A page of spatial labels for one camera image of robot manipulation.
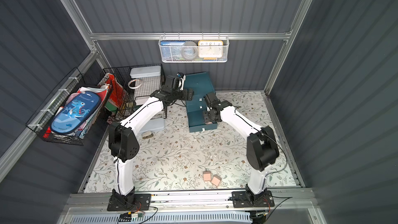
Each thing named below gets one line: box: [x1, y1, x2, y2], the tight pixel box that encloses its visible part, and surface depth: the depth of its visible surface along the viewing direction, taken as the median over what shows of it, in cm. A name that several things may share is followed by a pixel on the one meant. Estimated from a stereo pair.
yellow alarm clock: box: [197, 39, 224, 61], surface depth 91 cm
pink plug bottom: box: [210, 174, 222, 188], surface depth 80 cm
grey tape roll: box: [181, 40, 198, 61], surface depth 90 cm
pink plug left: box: [203, 170, 212, 182], surface depth 81 cm
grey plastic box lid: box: [129, 65, 162, 79], surface depth 106 cm
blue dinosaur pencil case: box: [50, 90, 102, 135], surface depth 67 cm
